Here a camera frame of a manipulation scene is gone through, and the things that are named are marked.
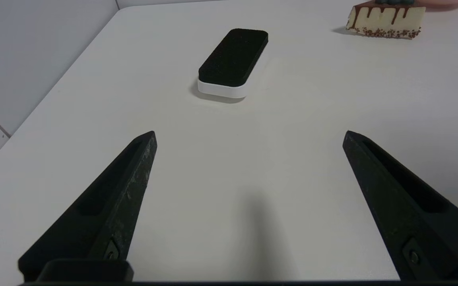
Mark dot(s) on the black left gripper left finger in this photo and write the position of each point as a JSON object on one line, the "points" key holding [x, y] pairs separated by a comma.
{"points": [[101, 214]]}

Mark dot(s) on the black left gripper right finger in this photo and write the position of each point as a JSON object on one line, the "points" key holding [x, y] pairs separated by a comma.
{"points": [[408, 210]]}

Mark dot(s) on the pink plastic bowl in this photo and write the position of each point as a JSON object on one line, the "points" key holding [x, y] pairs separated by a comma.
{"points": [[445, 3]]}

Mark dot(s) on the chocolate cheesecake slice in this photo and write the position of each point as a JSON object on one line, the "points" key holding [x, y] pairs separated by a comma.
{"points": [[386, 22]]}

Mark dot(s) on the black white whiteboard eraser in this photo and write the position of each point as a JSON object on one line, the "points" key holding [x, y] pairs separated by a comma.
{"points": [[233, 59]]}

